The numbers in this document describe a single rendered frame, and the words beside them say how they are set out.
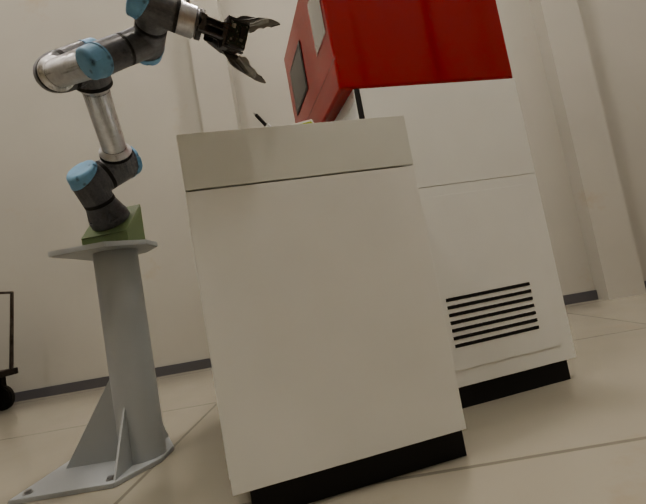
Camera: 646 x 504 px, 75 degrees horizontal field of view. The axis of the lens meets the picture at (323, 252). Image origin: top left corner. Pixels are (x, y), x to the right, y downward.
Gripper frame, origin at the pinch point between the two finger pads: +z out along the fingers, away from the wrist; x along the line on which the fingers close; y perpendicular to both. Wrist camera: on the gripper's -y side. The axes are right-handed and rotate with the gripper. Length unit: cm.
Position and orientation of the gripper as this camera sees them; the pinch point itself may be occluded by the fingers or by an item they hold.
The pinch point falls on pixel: (272, 54)
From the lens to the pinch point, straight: 124.8
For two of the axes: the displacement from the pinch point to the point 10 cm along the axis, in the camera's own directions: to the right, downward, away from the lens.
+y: 3.6, 3.1, -8.8
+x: 2.8, -9.4, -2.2
